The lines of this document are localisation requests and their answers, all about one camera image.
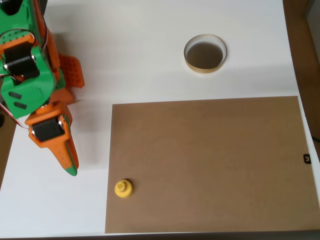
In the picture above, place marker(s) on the round bowl with gold rim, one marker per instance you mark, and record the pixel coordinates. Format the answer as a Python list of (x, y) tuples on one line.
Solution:
[(205, 55)]

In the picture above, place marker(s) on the brown hardboard sheet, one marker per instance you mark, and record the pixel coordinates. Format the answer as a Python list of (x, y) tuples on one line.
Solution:
[(205, 162)]

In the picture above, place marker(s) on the small black clip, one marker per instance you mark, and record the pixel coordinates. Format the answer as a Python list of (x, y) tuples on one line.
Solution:
[(307, 158)]

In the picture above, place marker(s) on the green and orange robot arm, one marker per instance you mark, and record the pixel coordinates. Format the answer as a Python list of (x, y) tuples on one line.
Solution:
[(27, 85)]

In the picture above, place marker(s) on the small yellow plastic piece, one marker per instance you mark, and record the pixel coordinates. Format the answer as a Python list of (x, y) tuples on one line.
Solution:
[(123, 188)]

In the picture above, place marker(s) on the orange gripper black servo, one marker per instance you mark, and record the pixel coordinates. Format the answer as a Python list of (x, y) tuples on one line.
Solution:
[(47, 130)]

